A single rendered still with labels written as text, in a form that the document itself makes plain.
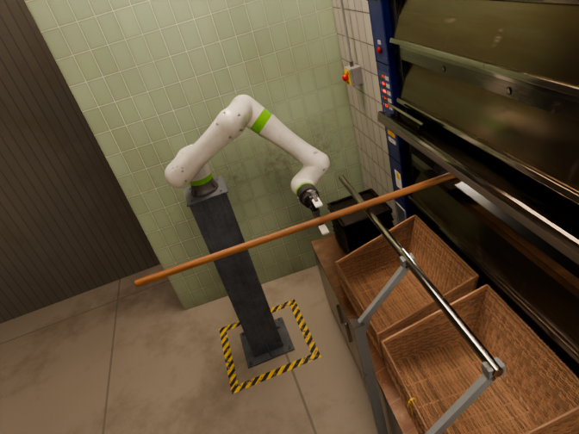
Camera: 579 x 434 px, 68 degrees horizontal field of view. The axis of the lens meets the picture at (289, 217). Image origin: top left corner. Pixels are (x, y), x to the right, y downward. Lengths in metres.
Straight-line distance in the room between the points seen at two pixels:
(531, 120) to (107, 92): 2.22
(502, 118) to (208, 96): 1.81
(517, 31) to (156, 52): 1.95
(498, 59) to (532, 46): 0.12
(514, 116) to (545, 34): 0.27
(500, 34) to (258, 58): 1.66
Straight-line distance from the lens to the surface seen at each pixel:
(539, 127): 1.38
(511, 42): 1.38
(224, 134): 1.84
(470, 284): 1.93
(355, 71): 2.55
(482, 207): 1.74
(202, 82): 2.76
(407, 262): 1.51
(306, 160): 1.99
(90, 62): 2.79
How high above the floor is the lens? 2.14
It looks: 31 degrees down
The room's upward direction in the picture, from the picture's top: 16 degrees counter-clockwise
